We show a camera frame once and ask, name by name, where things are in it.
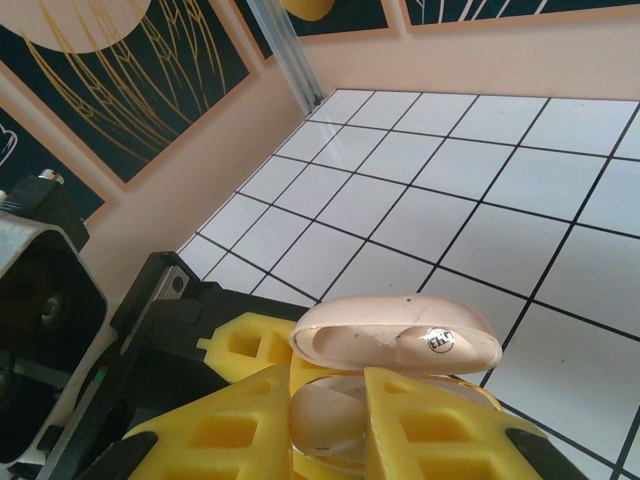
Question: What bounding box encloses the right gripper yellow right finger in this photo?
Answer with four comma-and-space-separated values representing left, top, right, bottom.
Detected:
363, 366, 590, 480

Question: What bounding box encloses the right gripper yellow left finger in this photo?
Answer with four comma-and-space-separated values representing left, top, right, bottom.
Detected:
89, 364, 294, 480

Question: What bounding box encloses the big pale circle gold panel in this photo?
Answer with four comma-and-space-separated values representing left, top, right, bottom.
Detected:
0, 0, 251, 184

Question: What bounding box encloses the orange oval pink feather panel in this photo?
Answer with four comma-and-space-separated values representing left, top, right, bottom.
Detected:
279, 0, 401, 39

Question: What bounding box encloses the large orange circle leaf panel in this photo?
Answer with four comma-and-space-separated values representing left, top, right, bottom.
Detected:
403, 0, 640, 27

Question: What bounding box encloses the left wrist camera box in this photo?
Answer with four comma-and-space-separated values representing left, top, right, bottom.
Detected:
0, 168, 110, 469

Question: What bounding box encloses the aluminium corner post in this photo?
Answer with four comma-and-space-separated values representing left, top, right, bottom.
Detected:
247, 0, 324, 109

